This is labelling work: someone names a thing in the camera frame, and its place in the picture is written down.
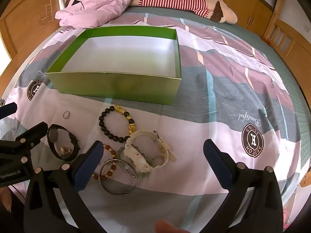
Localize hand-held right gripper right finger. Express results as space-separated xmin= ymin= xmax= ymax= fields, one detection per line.
xmin=202 ymin=139 xmax=283 ymax=233

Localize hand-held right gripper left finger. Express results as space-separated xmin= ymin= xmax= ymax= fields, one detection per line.
xmin=23 ymin=140 xmax=105 ymax=233

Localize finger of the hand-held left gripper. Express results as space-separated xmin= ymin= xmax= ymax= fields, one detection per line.
xmin=0 ymin=103 xmax=18 ymax=120
xmin=0 ymin=123 xmax=49 ymax=165

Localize amber bead bracelet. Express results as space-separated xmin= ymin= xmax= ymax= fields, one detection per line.
xmin=92 ymin=144 xmax=119 ymax=182

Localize black wristwatch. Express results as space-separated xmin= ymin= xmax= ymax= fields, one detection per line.
xmin=46 ymin=124 xmax=81 ymax=161

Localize silver bangle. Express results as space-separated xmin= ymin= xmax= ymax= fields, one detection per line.
xmin=100 ymin=159 xmax=138 ymax=196

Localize black and gold bead bracelet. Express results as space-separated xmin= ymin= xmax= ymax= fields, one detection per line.
xmin=98 ymin=105 xmax=136 ymax=143

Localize white wristwatch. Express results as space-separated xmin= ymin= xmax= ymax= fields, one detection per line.
xmin=123 ymin=130 xmax=178 ymax=174

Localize green cardboard box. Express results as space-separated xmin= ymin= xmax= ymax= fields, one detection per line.
xmin=45 ymin=26 xmax=183 ymax=105

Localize person's left hand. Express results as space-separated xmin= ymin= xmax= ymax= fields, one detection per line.
xmin=0 ymin=189 xmax=12 ymax=211

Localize person's right hand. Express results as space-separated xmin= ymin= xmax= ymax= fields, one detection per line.
xmin=155 ymin=220 xmax=189 ymax=233

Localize wooden panel with line pattern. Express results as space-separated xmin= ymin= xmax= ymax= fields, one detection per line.
xmin=0 ymin=0 xmax=64 ymax=61

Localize pink quilt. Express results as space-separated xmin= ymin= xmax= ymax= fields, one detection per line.
xmin=55 ymin=0 xmax=136 ymax=28

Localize wooden cabinet with glass panes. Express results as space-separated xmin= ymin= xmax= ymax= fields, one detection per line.
xmin=264 ymin=0 xmax=311 ymax=83

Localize wooden wardrobe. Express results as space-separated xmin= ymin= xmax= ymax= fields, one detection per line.
xmin=190 ymin=0 xmax=279 ymax=38

